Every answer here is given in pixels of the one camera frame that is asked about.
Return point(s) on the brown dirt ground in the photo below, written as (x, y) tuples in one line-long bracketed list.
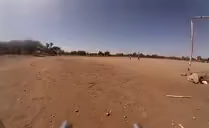
[(102, 83)]

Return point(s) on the person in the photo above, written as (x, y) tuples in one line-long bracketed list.
[(138, 57)]

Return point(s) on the robot's own part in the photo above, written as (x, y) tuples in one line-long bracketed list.
[(65, 124), (137, 126)]

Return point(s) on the pale stick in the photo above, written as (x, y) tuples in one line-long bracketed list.
[(178, 96)]

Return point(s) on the row of distant trees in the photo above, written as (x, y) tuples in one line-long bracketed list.
[(22, 47)]

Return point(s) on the white goal frame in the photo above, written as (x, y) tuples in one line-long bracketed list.
[(191, 43)]

